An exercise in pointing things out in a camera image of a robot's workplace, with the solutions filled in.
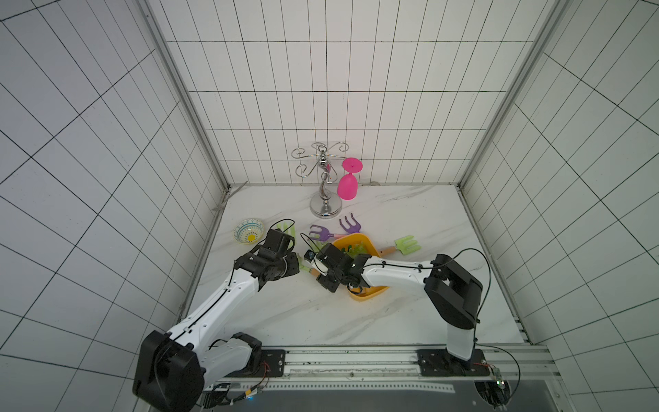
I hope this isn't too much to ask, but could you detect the chrome cup holder stand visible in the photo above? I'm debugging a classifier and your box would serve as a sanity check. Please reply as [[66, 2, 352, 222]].
[[291, 142, 349, 219]]

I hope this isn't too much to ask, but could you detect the aluminium front rail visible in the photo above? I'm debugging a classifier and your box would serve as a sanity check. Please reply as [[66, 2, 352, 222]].
[[196, 345, 560, 404]]

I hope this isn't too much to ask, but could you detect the light green rake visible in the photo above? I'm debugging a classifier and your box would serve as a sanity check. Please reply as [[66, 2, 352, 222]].
[[299, 263, 321, 278], [277, 220, 296, 238]]

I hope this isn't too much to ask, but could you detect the blue yellow patterned bowl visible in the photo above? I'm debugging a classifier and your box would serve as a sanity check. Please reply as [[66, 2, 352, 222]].
[[233, 218, 265, 245]]

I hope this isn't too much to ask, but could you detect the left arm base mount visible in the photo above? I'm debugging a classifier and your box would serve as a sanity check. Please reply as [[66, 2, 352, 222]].
[[221, 332, 287, 378]]

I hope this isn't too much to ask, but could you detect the dark green rake wooden handle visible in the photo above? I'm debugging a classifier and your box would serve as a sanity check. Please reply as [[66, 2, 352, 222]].
[[342, 242, 369, 258]]

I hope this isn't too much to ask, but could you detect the purple rake near stand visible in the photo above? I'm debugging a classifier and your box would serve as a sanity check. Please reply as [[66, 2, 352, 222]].
[[339, 214, 361, 234]]

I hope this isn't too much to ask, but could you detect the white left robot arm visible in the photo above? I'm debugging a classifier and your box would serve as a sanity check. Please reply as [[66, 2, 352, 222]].
[[132, 229, 300, 411]]

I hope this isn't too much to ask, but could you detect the yellow storage box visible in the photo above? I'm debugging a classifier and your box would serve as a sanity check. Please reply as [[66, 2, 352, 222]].
[[333, 233, 388, 301]]

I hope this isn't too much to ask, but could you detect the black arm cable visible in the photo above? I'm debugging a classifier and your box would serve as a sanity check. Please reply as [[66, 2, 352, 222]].
[[370, 246, 522, 403], [195, 218, 297, 408]]

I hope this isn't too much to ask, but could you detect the pink plastic goblet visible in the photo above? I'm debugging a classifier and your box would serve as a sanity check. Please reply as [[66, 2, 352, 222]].
[[337, 158, 363, 200]]

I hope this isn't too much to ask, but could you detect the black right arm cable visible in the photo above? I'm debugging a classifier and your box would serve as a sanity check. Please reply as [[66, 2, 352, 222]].
[[370, 246, 522, 403]]

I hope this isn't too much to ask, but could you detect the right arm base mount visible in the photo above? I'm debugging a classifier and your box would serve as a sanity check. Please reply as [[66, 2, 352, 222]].
[[416, 350, 491, 378]]

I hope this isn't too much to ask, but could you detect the light green spade wooden handle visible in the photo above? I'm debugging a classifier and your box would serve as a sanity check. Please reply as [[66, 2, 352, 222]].
[[379, 235, 421, 257]]

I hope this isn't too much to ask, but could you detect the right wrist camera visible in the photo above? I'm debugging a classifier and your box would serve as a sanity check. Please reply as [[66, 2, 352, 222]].
[[304, 249, 317, 264]]

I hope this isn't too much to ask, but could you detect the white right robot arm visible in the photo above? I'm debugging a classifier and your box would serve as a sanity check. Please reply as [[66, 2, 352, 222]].
[[315, 244, 483, 363]]

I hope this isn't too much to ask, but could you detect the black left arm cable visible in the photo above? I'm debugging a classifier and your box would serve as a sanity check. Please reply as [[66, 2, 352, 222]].
[[195, 218, 297, 408]]

